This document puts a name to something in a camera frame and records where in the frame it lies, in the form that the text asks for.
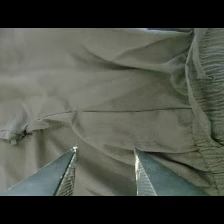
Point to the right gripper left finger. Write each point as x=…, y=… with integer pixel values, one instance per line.
x=50, y=180

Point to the black pants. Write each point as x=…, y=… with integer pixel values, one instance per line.
x=110, y=83

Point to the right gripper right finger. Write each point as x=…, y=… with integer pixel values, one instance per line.
x=156, y=180

